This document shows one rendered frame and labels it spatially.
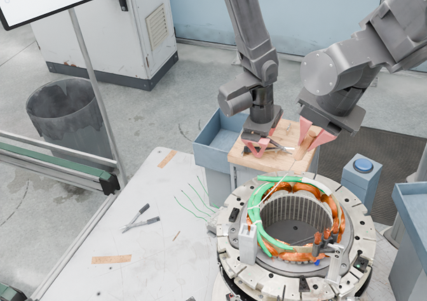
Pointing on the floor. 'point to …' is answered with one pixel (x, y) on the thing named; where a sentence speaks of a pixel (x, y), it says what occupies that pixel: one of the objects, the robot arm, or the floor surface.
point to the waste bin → (82, 140)
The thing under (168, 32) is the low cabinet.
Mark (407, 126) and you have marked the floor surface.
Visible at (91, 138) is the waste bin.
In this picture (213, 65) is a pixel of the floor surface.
